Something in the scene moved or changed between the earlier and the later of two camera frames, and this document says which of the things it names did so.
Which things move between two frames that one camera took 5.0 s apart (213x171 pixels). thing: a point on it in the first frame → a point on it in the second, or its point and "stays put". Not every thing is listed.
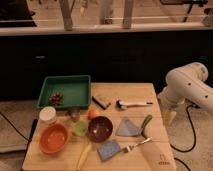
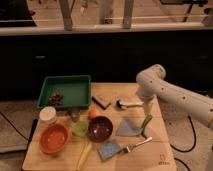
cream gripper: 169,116 → 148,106
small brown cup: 75,114 stays put
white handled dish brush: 123,106 stays put
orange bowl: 53,138 stays put
